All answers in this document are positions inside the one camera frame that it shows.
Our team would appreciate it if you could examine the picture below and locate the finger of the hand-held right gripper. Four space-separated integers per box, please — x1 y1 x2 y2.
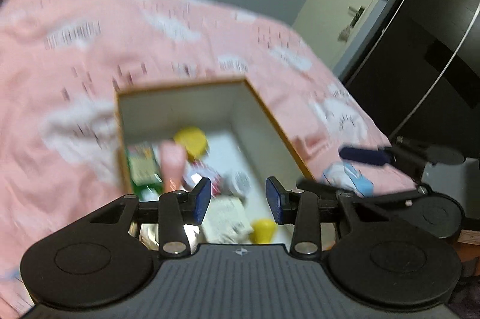
296 179 430 207
338 136 429 178

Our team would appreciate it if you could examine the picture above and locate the pink printed blanket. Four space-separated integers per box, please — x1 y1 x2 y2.
0 0 421 305

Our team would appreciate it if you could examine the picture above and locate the green glass bottle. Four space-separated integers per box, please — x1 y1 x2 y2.
125 144 162 202

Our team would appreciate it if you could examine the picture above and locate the pink plastic bottle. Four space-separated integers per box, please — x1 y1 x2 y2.
159 140 188 194

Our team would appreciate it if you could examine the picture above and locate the yellow bulb-shaped bottle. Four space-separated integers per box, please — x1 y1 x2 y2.
250 217 279 245

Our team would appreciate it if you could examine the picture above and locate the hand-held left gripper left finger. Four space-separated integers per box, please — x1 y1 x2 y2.
88 177 212 257

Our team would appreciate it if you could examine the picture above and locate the orange cardboard box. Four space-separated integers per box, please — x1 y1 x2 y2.
113 77 319 252

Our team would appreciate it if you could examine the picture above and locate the dark wardrobe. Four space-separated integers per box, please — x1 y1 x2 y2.
339 0 480 193

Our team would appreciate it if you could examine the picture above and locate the yellow round toy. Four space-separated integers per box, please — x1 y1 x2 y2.
173 127 209 161

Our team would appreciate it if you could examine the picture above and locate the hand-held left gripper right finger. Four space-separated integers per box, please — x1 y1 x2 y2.
265 176 398 256

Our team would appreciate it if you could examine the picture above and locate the white jar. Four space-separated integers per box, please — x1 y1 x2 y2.
227 170 251 197

